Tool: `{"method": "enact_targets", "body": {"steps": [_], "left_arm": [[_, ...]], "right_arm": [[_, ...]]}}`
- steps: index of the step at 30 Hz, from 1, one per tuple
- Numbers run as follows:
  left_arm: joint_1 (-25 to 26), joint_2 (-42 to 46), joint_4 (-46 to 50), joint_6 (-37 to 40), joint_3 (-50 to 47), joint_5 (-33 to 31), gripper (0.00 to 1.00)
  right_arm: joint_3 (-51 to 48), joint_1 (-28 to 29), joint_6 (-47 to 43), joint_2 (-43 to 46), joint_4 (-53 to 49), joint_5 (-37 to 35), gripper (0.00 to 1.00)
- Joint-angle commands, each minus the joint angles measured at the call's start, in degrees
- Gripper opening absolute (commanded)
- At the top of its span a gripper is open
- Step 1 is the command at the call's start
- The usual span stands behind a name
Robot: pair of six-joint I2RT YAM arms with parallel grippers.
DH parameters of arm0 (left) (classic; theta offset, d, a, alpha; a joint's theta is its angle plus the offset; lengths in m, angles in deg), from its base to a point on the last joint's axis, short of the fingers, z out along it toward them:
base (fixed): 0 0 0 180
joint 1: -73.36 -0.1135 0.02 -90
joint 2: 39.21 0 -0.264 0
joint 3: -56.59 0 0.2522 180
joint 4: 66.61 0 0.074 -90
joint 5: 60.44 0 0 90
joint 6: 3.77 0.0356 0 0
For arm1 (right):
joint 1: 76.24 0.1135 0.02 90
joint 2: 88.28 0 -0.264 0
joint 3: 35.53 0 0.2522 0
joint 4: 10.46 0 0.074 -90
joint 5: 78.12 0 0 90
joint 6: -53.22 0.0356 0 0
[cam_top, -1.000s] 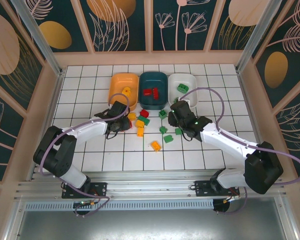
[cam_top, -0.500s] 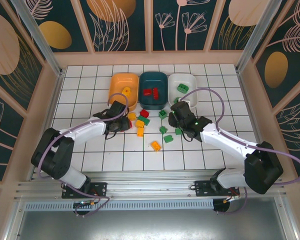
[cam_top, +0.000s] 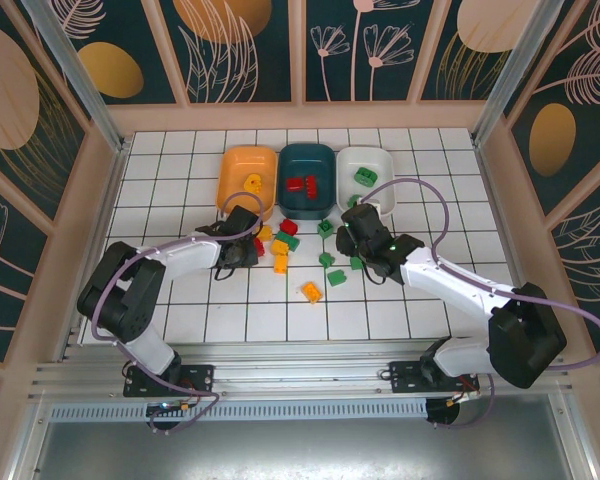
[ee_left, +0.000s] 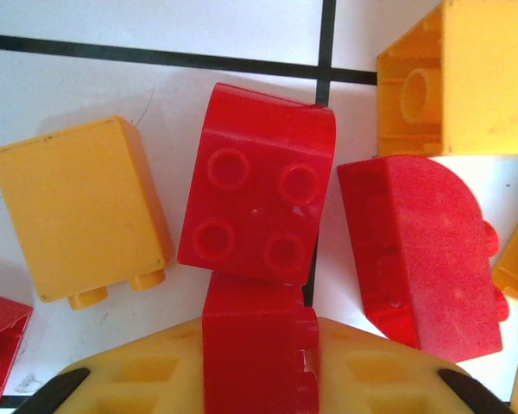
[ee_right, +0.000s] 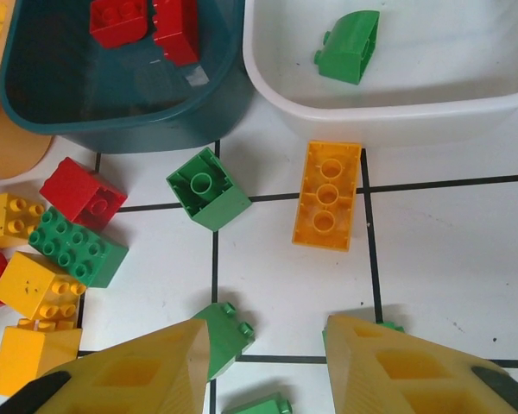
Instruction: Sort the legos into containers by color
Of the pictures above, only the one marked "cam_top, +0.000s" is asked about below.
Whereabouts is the orange plastic container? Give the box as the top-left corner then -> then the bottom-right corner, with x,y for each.
214,144 -> 280,217

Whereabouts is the white plastic container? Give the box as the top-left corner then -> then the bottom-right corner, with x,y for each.
335,144 -> 397,220

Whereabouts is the teal plastic container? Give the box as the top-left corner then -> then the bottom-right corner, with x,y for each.
276,141 -> 339,221

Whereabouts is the grey metal panel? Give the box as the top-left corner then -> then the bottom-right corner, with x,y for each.
9,394 -> 596,480

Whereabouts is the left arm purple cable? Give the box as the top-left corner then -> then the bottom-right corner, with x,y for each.
90,191 -> 274,435

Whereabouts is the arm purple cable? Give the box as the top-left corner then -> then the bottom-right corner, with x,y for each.
90,191 -> 274,435
360,177 -> 600,431

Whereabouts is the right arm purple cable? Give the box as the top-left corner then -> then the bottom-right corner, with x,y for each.
360,177 -> 600,431

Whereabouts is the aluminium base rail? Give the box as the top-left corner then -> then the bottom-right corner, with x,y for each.
27,341 -> 579,404

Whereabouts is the perforated metal cable strip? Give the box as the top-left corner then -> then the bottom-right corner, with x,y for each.
48,401 -> 431,422

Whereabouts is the aluminium frame post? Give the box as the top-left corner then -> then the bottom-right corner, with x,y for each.
470,0 -> 566,147
20,0 -> 131,154

